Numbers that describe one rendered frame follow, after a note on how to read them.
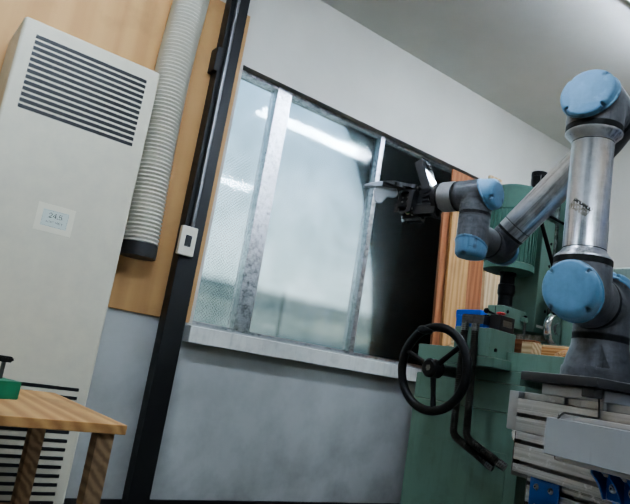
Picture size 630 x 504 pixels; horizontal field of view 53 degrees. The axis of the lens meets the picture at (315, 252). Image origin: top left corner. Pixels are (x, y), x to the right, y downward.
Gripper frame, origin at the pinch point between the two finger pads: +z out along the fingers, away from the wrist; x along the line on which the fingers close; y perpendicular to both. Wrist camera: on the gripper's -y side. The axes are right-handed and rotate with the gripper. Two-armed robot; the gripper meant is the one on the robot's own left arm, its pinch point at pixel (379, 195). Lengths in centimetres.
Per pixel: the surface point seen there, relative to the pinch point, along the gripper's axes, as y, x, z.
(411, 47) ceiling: -165, 122, 107
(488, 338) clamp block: 24, 54, -11
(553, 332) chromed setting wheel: 11, 89, -16
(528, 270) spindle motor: -7, 76, -10
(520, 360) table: 28, 63, -18
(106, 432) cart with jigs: 78, -32, 42
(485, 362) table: 31, 55, -11
